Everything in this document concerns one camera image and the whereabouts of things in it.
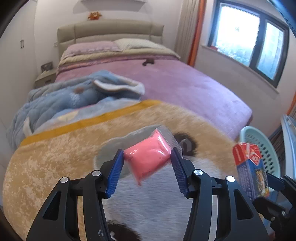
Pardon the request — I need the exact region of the blue red small box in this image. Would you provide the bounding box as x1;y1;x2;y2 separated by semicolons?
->
232;142;269;201

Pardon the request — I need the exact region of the pink clay packet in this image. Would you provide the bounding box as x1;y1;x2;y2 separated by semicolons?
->
123;126;183;185

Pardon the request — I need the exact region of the teal plastic laundry basket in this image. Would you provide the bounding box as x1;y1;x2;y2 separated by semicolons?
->
239;126;281;178

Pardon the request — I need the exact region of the light blue quilted jacket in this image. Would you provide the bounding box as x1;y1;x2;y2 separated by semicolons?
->
6;70;145;151

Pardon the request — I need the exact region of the beige nightstand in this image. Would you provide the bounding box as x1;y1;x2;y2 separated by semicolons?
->
34;69;56;88

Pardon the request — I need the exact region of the white wardrobe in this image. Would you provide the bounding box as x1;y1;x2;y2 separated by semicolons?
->
1;1;38;126

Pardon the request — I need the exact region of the bed with purple cover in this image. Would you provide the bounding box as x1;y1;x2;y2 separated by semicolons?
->
56;48;252;139

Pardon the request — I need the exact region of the purple pillow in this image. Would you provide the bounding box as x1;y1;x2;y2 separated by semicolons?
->
60;41;122;60

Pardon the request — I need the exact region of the orange beige curtain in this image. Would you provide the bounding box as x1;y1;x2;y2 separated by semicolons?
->
175;0;207;67

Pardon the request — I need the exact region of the dark brown hair clip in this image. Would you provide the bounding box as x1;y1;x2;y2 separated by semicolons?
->
142;58;154;66

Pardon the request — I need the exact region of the cream pillow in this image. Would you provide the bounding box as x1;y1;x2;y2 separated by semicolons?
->
114;38;165;50

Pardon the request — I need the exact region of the beige padded headboard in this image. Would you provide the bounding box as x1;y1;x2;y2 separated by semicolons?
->
57;19;164;58

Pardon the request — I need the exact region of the orange plush toy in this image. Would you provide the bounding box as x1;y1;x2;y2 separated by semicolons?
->
87;11;102;21

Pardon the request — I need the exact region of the window with dark frame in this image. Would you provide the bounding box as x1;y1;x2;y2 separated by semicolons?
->
208;1;290;87

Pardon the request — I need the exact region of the picture frame on nightstand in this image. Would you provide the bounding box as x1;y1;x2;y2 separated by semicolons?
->
41;61;53;73

